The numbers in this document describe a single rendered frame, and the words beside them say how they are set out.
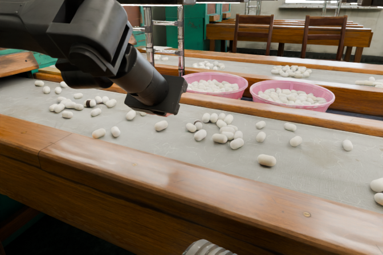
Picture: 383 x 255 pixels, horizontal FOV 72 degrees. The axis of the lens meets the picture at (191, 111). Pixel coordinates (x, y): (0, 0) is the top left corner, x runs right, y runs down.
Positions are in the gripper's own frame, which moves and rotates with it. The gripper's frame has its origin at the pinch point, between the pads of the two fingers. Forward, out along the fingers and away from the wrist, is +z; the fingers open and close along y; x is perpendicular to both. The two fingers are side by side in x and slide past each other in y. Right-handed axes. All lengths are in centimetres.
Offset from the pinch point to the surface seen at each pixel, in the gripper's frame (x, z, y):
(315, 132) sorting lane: -7.5, 25.6, -27.2
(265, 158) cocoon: 4.3, 9.0, -18.4
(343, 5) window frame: -350, 388, -55
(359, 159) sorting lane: -1.6, 18.9, -36.1
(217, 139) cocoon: 1.7, 12.6, -6.5
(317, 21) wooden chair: -176, 202, -20
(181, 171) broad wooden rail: 11.4, -0.4, -5.5
